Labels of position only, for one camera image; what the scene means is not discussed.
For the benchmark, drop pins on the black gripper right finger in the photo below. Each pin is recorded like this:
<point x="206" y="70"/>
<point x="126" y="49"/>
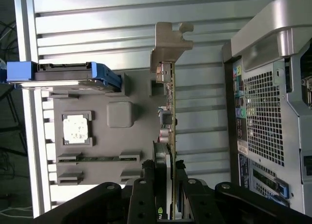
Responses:
<point x="197" y="202"/>

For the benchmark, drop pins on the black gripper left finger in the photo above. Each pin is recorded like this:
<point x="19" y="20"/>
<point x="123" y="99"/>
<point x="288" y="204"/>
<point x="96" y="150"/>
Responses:
<point x="143" y="202"/>

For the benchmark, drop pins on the green RAM stick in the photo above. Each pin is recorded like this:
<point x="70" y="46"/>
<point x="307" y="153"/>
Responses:
<point x="97" y="158"/>

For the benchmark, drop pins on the grey parts rack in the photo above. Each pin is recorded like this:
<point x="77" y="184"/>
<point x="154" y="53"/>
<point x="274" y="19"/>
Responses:
<point x="122" y="141"/>

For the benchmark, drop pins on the silver CPU chip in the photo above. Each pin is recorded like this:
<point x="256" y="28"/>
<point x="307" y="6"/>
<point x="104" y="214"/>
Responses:
<point x="76" y="129"/>

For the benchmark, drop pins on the hard disk with blue rails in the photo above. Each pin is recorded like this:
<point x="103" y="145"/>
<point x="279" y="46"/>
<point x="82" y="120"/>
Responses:
<point x="61" y="72"/>

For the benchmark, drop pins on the grey desktop computer case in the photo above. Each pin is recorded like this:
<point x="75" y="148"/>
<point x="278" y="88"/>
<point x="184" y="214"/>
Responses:
<point x="268" y="24"/>

